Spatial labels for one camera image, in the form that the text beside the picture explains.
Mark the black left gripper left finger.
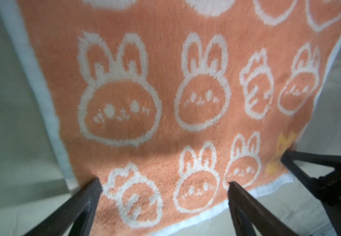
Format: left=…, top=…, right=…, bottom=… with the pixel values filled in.
left=25, top=178, right=102, bottom=236

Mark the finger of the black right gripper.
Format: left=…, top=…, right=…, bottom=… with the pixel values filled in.
left=280, top=150, right=341, bottom=236

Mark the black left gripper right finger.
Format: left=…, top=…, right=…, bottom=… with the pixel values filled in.
left=227, top=182, right=296, bottom=236

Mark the orange bunny pattern towel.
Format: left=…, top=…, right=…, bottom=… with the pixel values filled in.
left=0, top=1, right=341, bottom=236

